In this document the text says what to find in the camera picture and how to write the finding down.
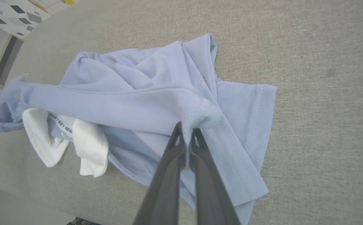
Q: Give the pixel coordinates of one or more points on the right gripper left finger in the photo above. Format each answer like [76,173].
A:
[162,190]

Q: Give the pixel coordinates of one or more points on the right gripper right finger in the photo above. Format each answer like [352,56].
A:
[212,197]

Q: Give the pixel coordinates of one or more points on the lemon print tile panel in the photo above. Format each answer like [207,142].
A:
[53,3]

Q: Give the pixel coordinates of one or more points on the white grey terrazzo panel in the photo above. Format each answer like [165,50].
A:
[9,15]

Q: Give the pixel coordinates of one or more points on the light blue white-collared polo shirt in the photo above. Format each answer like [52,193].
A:
[122,93]

